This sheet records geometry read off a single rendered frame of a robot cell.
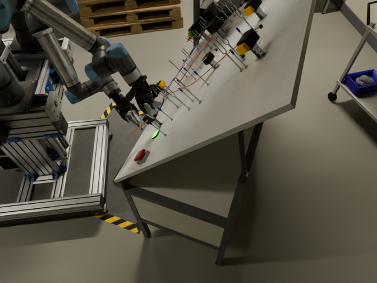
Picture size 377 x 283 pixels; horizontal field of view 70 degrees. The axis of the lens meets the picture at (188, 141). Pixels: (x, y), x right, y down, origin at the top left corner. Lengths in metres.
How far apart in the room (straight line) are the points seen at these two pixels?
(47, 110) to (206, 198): 0.90
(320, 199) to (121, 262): 1.64
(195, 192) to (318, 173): 1.46
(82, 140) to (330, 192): 2.15
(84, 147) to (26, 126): 0.91
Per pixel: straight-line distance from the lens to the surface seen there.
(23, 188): 2.44
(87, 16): 3.94
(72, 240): 2.36
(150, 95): 1.19
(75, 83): 1.46
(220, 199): 1.42
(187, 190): 1.43
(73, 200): 2.22
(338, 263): 2.37
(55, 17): 1.22
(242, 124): 0.72
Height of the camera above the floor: 2.08
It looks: 53 degrees down
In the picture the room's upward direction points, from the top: 2 degrees counter-clockwise
